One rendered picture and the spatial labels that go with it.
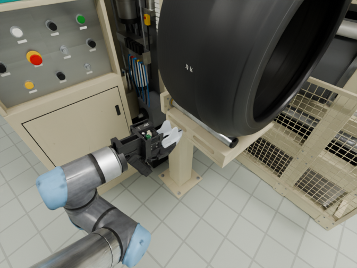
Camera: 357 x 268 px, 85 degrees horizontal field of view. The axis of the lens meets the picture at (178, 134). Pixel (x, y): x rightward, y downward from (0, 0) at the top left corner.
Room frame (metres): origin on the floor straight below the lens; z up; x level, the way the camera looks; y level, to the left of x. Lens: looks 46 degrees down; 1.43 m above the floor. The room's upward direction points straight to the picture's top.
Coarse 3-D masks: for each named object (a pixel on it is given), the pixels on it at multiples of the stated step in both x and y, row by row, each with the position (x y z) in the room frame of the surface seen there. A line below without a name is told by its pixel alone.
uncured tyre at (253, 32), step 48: (192, 0) 0.48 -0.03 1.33; (240, 0) 0.41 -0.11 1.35; (288, 0) 0.40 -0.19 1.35; (336, 0) 0.72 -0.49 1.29; (192, 48) 0.43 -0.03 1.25; (240, 48) 0.37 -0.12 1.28; (288, 48) 0.80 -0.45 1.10; (192, 96) 0.42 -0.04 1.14; (240, 96) 0.36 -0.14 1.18; (288, 96) 0.60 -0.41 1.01
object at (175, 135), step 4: (176, 128) 0.37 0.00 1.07; (172, 132) 0.36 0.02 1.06; (176, 132) 0.37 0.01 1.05; (180, 132) 0.40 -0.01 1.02; (168, 136) 0.35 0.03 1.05; (172, 136) 0.36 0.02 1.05; (176, 136) 0.37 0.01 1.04; (180, 136) 0.38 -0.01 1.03; (164, 140) 0.34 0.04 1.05; (168, 140) 0.35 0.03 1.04; (172, 140) 0.36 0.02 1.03; (176, 140) 0.36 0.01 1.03; (164, 144) 0.34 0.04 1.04; (168, 144) 0.35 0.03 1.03; (176, 144) 0.36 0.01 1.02
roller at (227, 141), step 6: (174, 102) 0.69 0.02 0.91; (180, 108) 0.66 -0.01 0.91; (186, 114) 0.63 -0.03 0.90; (198, 120) 0.58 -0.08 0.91; (204, 126) 0.55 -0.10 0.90; (210, 132) 0.52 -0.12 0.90; (216, 132) 0.51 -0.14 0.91; (222, 138) 0.48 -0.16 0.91; (228, 138) 0.47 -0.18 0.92; (234, 138) 0.47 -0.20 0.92; (228, 144) 0.46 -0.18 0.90; (234, 144) 0.46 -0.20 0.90
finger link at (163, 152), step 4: (172, 144) 0.35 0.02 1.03; (160, 148) 0.33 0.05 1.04; (164, 148) 0.33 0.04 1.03; (168, 148) 0.33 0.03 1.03; (172, 148) 0.34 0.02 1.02; (160, 152) 0.31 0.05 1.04; (164, 152) 0.32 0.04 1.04; (168, 152) 0.32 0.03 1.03; (156, 156) 0.31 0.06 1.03; (160, 156) 0.31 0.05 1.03; (164, 156) 0.31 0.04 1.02
